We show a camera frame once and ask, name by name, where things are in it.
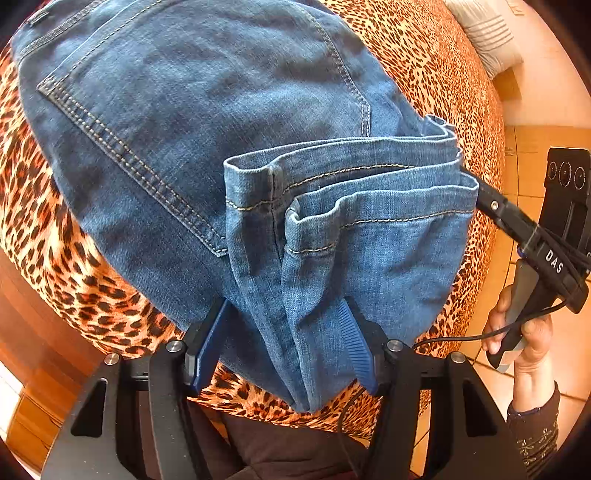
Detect black cable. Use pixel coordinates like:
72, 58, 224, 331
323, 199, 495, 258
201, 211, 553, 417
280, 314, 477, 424
411, 295, 572, 352

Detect grey striped pillow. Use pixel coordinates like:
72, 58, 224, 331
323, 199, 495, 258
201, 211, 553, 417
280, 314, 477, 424
444, 0, 526, 79

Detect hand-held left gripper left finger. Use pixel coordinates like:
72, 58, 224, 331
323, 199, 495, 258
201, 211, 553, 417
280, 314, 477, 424
46, 298, 232, 480

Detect blue denim pants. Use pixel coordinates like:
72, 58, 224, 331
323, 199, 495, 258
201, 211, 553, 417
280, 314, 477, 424
10, 0, 479, 414

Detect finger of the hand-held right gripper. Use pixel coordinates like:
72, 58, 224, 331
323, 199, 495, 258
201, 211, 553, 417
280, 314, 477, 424
461, 167, 511, 221

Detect person's right forearm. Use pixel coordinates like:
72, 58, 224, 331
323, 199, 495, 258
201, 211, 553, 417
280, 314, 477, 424
505, 382, 563, 479

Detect leopard print bed sheet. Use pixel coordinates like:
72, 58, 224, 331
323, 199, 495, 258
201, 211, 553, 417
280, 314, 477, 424
0, 0, 507, 441

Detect person's dark trousers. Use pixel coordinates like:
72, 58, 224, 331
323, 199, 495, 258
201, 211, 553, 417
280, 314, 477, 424
185, 401, 385, 480

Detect wooden bed frame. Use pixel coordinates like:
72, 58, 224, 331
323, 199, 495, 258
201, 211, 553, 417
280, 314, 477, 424
0, 249, 197, 467

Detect light wooden headboard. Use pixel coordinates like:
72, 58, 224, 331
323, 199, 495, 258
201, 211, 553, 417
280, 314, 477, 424
492, 67, 524, 102

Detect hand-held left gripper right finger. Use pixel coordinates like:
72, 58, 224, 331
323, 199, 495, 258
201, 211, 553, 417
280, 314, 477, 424
336, 296, 528, 480

